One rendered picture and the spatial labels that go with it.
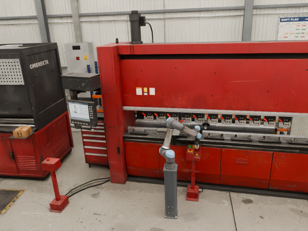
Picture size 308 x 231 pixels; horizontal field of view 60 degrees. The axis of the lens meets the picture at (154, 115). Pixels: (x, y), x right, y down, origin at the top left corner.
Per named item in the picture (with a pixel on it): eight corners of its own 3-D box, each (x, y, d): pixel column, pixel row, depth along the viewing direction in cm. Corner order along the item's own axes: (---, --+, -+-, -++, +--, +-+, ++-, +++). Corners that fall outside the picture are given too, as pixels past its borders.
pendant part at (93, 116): (70, 123, 390) (67, 100, 377) (75, 120, 400) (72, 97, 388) (95, 127, 372) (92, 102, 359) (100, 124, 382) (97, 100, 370)
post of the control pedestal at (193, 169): (190, 189, 413) (191, 158, 395) (191, 187, 418) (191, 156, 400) (194, 189, 412) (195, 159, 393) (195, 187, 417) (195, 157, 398)
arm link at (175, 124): (178, 121, 331) (203, 133, 359) (173, 118, 340) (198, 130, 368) (174, 129, 332) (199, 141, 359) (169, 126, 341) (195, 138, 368)
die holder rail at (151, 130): (128, 132, 441) (127, 127, 438) (129, 131, 447) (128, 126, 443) (156, 134, 430) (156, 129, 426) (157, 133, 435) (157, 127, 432)
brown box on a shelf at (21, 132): (8, 138, 411) (6, 131, 406) (18, 132, 434) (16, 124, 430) (25, 139, 406) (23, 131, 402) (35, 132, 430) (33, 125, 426)
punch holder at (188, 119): (181, 122, 411) (181, 112, 405) (182, 120, 419) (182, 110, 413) (191, 123, 408) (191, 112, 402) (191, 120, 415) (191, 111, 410)
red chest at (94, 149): (85, 169, 504) (79, 120, 470) (97, 156, 550) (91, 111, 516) (110, 171, 493) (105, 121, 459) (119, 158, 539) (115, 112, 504)
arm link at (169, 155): (168, 163, 342) (168, 154, 337) (163, 159, 353) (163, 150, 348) (176, 161, 347) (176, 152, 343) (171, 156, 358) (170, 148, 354)
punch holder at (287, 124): (278, 127, 379) (280, 116, 373) (277, 124, 387) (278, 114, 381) (289, 127, 376) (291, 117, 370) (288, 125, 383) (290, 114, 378)
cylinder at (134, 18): (128, 44, 393) (125, 10, 377) (133, 42, 416) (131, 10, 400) (150, 44, 385) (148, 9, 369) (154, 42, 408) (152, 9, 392)
